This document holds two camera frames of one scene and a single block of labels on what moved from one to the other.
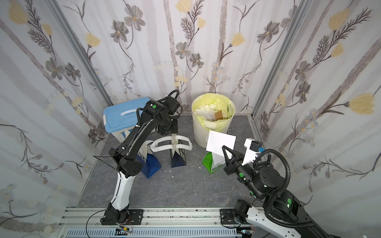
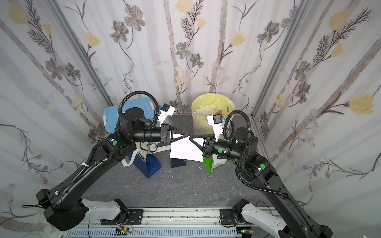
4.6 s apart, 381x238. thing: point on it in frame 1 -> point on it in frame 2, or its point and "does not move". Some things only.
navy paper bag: x=150 y=165 does not move
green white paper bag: x=213 y=161 does not move
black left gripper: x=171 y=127 -> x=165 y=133
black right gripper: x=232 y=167 -> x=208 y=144
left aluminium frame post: x=79 y=50 does not move
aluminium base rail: x=90 y=218 does not move
